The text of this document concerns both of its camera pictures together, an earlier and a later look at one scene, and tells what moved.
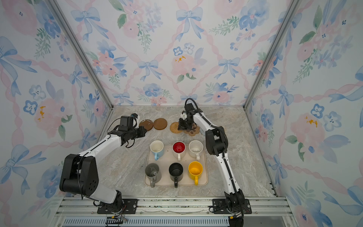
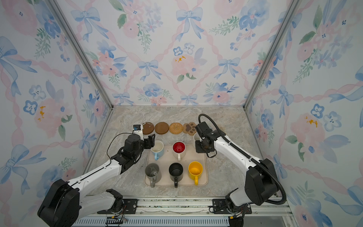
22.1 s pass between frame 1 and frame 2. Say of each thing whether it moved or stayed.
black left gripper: moved
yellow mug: stayed
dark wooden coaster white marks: moved
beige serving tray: stayed
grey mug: stayed
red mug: stayed
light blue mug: stayed
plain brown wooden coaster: moved
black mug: stayed
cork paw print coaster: stayed
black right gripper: moved
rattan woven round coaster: stayed
